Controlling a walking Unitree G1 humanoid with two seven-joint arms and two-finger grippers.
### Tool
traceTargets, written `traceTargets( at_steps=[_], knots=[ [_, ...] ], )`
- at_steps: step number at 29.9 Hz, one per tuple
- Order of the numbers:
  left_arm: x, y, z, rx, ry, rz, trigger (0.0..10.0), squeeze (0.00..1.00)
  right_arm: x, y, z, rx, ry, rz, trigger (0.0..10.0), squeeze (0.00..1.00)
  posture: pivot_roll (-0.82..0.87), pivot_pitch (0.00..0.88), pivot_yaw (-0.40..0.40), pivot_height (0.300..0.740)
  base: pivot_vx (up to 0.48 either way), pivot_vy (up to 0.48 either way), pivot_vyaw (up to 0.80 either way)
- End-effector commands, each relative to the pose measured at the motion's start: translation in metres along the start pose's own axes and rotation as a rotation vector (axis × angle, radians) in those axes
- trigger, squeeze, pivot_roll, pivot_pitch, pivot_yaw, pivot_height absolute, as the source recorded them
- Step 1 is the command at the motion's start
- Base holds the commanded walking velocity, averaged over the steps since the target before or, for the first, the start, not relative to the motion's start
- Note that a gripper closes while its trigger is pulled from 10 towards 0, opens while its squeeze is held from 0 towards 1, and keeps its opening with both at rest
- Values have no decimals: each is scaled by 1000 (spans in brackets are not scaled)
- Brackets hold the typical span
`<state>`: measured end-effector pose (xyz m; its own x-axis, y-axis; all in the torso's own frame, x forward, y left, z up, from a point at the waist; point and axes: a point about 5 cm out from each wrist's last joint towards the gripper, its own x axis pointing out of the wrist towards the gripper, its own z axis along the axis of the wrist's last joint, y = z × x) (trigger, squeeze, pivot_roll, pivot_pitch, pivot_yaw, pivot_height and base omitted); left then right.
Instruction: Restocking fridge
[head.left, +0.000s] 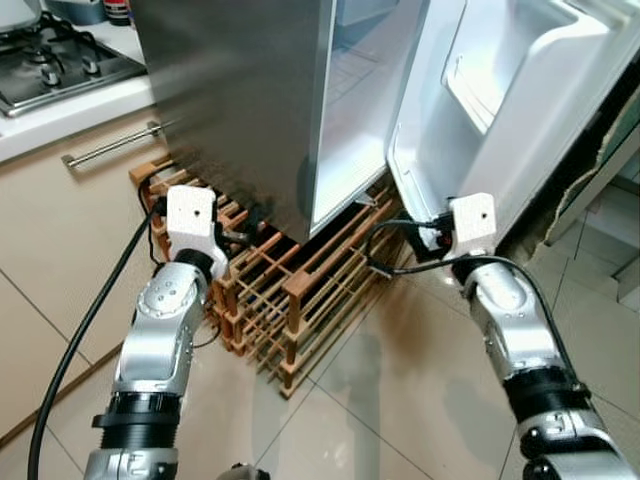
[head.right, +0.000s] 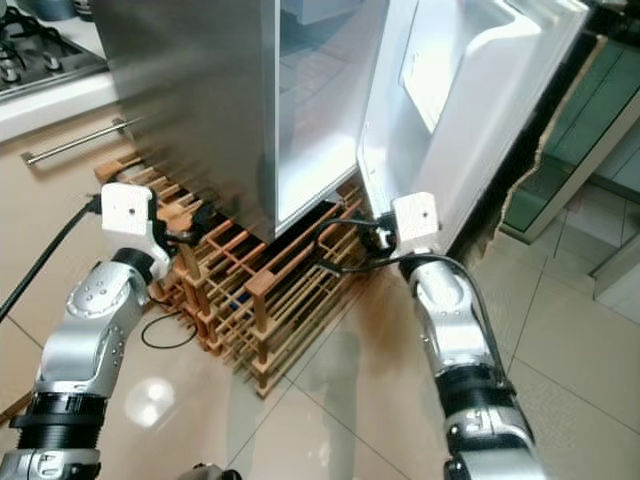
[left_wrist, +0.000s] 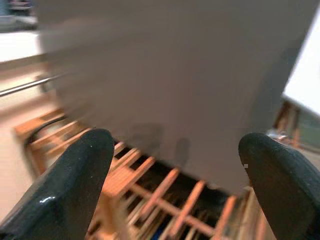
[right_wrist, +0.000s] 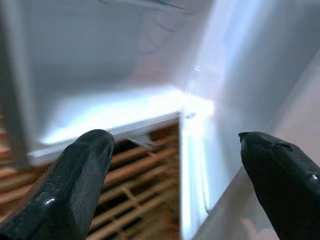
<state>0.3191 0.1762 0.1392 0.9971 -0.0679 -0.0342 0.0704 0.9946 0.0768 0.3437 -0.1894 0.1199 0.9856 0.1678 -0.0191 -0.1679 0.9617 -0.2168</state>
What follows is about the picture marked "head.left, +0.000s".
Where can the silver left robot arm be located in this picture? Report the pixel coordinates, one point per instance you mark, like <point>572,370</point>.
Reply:
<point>160,320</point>

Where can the wooden slatted rack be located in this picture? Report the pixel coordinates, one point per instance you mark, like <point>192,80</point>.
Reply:
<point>300,330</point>

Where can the grey left robot foot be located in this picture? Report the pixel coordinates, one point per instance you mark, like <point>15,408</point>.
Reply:
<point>245,472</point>

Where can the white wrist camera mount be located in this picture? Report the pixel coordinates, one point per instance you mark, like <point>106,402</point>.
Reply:
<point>472,220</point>
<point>190,215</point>

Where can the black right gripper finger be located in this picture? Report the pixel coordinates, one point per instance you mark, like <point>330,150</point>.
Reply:
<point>428,220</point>

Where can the dark jar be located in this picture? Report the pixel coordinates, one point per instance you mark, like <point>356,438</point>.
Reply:
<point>118,12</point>

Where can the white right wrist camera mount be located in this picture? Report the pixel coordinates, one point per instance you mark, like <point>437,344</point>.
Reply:
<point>472,220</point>

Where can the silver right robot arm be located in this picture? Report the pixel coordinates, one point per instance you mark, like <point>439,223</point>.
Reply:
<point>510,320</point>

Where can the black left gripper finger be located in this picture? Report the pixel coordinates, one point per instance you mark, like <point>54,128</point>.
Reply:
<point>258,222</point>

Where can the silver mini fridge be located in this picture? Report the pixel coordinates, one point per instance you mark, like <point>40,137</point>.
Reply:
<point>230,100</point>

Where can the white fridge door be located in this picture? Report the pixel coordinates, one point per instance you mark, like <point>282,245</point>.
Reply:
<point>540,120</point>

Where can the grey container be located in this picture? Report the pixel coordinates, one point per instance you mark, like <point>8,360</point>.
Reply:
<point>75,10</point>

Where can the beige kitchen cabinet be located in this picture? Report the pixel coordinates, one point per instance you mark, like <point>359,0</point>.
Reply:
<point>60,250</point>

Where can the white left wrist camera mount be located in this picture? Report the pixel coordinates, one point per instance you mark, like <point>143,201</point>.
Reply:
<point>190,215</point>

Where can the steel gas stove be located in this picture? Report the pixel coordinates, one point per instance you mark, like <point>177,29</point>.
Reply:
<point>60,70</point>

